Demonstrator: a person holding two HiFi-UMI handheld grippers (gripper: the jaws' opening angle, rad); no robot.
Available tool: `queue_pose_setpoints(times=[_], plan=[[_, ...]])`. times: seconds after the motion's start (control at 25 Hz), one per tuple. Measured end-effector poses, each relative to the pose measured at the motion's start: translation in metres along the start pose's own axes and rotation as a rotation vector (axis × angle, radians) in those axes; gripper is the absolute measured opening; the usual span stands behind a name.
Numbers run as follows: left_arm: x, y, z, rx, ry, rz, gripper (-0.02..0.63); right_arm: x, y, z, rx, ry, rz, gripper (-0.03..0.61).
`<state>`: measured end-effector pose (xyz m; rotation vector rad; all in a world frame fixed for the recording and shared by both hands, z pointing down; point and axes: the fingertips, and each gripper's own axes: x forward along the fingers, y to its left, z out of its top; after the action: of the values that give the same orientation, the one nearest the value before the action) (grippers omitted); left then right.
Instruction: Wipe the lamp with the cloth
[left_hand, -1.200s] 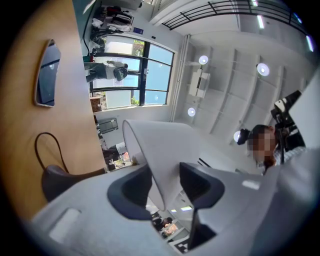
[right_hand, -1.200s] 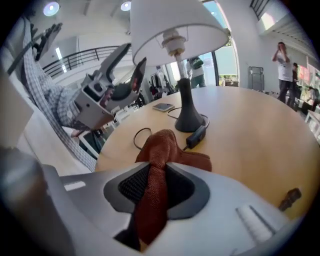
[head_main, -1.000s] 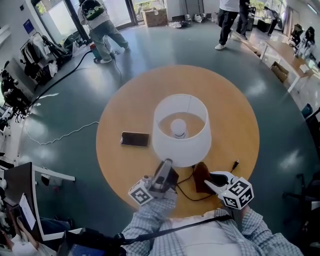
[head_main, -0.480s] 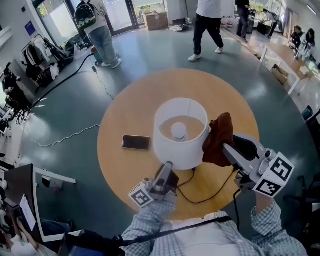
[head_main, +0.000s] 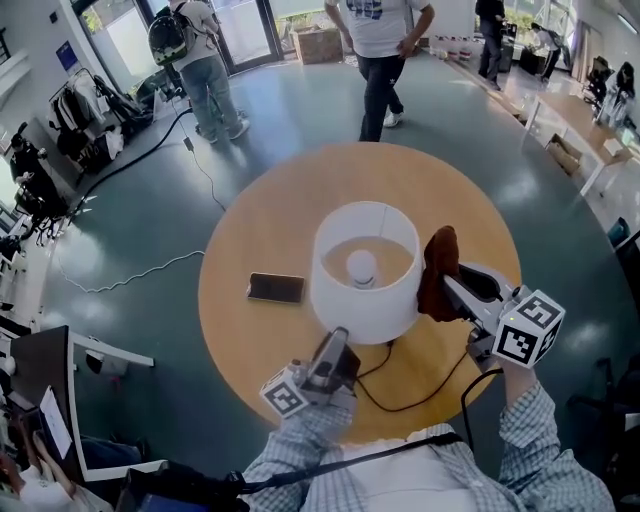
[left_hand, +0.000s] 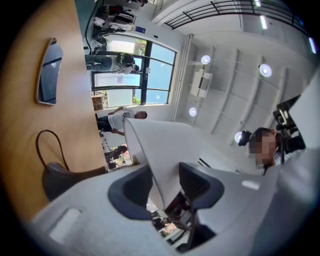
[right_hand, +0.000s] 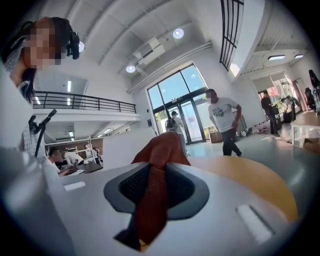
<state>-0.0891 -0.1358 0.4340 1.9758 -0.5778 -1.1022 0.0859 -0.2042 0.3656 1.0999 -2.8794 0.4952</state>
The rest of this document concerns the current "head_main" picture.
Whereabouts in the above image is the black office chair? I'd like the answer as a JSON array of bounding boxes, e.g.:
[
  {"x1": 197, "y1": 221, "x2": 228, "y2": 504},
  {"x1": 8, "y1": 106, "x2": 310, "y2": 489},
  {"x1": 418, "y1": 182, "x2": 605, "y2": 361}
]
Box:
[{"x1": 567, "y1": 357, "x2": 640, "y2": 494}]

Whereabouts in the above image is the brown wiping cloth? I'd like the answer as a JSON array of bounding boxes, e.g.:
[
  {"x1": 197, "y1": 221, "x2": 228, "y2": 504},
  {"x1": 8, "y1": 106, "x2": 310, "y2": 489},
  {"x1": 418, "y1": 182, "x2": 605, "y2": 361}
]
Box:
[{"x1": 416, "y1": 225, "x2": 462, "y2": 324}]

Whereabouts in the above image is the white paper sheet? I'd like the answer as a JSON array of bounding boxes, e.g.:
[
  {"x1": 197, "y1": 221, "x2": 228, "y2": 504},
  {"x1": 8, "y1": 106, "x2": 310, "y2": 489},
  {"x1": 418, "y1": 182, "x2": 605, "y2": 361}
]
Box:
[{"x1": 39, "y1": 384, "x2": 74, "y2": 459}]

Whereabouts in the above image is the wooden planter box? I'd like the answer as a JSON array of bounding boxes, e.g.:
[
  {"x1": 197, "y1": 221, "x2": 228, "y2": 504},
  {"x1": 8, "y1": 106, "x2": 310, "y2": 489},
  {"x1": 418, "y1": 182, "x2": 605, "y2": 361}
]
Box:
[{"x1": 289, "y1": 27, "x2": 346, "y2": 66}]

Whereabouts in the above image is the row of small plastic containers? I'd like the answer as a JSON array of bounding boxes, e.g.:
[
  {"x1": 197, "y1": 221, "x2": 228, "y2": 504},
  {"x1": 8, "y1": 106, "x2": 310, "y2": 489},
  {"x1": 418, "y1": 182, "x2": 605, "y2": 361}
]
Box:
[{"x1": 429, "y1": 33, "x2": 474, "y2": 61}]

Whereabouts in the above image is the white table lamp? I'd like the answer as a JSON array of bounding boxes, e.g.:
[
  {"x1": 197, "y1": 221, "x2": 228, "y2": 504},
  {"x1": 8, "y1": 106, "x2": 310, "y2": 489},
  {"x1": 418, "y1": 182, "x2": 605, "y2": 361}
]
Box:
[{"x1": 309, "y1": 200, "x2": 422, "y2": 347}]

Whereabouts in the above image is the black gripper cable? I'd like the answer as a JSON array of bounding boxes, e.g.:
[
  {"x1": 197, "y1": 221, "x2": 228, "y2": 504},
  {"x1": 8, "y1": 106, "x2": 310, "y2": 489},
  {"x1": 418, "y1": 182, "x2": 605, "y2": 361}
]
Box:
[{"x1": 459, "y1": 367, "x2": 504, "y2": 451}]

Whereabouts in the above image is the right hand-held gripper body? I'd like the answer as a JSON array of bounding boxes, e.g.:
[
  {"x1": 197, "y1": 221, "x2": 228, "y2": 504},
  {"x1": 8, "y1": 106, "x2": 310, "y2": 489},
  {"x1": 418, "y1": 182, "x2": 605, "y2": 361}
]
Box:
[{"x1": 467, "y1": 285, "x2": 566, "y2": 370}]

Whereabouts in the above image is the teal bin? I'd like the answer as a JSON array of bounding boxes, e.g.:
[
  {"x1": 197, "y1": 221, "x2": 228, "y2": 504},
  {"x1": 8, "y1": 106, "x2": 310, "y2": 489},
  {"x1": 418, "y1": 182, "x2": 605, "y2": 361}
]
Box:
[{"x1": 607, "y1": 217, "x2": 631, "y2": 249}]

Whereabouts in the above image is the black lamp power cable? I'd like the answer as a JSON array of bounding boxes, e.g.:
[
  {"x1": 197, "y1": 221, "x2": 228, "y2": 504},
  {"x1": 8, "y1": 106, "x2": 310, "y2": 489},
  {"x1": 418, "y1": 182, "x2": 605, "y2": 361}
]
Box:
[{"x1": 354, "y1": 339, "x2": 474, "y2": 414}]

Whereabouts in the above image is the open cardboard box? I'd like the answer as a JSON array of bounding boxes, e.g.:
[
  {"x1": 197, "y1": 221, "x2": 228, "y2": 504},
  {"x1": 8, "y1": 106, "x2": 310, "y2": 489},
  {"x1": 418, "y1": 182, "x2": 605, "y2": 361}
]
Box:
[{"x1": 544, "y1": 132, "x2": 584, "y2": 176}]

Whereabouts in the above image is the dark screen smartphone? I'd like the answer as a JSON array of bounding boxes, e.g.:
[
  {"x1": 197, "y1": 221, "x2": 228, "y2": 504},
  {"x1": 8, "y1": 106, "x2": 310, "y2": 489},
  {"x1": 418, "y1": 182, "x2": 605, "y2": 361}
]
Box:
[{"x1": 246, "y1": 271, "x2": 306, "y2": 305}]

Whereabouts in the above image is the person's right forearm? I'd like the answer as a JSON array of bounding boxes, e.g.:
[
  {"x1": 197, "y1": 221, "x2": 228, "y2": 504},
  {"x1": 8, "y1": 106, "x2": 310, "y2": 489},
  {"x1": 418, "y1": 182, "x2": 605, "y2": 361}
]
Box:
[{"x1": 498, "y1": 360, "x2": 619, "y2": 512}]

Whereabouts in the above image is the black green backpack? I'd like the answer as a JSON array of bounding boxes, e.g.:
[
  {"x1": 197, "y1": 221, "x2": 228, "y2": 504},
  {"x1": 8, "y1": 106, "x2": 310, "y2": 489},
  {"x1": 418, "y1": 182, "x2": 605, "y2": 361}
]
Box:
[{"x1": 148, "y1": 4, "x2": 199, "y2": 66}]

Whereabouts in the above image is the thin white floor cable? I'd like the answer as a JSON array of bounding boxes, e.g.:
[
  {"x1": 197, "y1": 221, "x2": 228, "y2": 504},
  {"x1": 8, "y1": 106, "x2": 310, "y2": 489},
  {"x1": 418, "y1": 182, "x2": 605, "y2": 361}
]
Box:
[{"x1": 52, "y1": 249, "x2": 206, "y2": 294}]

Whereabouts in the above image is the person's body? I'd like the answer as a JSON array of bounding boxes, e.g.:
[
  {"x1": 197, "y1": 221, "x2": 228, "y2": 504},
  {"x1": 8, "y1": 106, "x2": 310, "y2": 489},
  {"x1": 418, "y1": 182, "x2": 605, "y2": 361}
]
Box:
[{"x1": 299, "y1": 423, "x2": 506, "y2": 512}]

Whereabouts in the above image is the thick black floor hose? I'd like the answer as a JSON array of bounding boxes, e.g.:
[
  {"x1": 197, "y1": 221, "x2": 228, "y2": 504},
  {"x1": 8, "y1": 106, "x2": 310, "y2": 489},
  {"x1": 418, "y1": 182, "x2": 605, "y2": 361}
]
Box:
[{"x1": 69, "y1": 107, "x2": 194, "y2": 211}]

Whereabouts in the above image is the person's left forearm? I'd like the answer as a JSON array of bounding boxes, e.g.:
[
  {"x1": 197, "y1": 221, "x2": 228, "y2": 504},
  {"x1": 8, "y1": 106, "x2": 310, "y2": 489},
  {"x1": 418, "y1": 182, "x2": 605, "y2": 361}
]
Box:
[{"x1": 242, "y1": 394, "x2": 359, "y2": 494}]

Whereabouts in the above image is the white table with wooden top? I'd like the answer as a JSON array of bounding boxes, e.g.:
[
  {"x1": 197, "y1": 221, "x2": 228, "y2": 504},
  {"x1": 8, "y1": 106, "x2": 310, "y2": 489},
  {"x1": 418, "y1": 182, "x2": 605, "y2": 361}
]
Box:
[{"x1": 524, "y1": 89, "x2": 636, "y2": 196}]

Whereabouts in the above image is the clothes rack with garments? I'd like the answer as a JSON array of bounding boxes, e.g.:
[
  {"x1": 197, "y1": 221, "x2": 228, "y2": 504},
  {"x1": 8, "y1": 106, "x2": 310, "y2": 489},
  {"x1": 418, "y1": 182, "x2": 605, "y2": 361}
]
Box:
[{"x1": 48, "y1": 69, "x2": 151, "y2": 174}]

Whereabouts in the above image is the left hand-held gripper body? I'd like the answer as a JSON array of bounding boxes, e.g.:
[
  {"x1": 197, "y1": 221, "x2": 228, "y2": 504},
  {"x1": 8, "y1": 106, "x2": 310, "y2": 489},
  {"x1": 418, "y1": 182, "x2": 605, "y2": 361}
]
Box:
[{"x1": 259, "y1": 360, "x2": 359, "y2": 419}]

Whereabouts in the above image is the white plastic bag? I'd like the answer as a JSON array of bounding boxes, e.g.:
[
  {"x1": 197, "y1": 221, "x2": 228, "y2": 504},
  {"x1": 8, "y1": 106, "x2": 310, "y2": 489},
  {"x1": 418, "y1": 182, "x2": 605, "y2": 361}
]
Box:
[{"x1": 104, "y1": 127, "x2": 125, "y2": 161}]

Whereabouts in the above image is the large glass entrance window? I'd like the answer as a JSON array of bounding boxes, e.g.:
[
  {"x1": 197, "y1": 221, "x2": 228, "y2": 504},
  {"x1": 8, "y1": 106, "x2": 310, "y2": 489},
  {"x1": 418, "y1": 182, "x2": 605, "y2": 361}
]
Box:
[{"x1": 74, "y1": 0, "x2": 286, "y2": 76}]

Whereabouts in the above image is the blue wall sign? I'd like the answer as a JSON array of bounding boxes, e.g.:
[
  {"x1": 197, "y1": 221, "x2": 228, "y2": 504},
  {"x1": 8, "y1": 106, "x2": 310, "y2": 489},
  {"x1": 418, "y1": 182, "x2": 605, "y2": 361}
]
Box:
[{"x1": 55, "y1": 42, "x2": 80, "y2": 71}]

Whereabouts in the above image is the black wheeled chair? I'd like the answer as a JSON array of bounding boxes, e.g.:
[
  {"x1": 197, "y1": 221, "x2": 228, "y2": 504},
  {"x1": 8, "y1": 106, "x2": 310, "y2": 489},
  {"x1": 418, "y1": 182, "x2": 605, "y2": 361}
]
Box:
[{"x1": 14, "y1": 192, "x2": 71, "y2": 249}]

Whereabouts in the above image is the black power adapter cable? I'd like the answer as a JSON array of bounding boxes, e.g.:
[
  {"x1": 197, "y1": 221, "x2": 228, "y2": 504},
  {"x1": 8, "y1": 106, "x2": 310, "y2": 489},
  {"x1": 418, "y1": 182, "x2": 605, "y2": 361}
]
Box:
[{"x1": 172, "y1": 99, "x2": 229, "y2": 211}]

